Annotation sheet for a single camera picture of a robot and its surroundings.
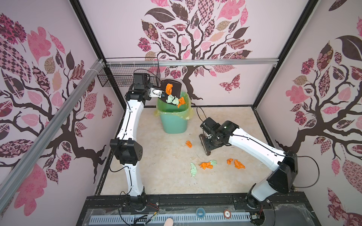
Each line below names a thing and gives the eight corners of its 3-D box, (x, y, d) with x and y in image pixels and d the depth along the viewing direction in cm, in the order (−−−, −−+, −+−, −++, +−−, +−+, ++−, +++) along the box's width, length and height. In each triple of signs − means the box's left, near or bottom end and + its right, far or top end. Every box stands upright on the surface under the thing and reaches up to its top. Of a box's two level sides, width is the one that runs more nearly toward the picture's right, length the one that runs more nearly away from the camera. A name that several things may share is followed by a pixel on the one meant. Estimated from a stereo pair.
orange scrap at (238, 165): (235, 168, 88) (236, 167, 86) (233, 161, 91) (234, 159, 89) (244, 168, 88) (245, 167, 86) (242, 161, 91) (243, 159, 89)
